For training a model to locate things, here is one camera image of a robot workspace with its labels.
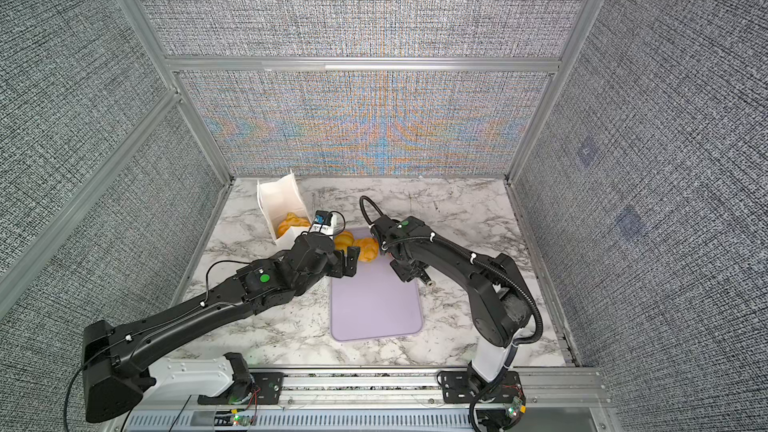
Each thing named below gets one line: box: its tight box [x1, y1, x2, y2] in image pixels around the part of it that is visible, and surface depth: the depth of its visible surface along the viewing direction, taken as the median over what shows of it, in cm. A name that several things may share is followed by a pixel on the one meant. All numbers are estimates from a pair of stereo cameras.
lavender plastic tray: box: [330, 226, 423, 342], surface depth 87 cm
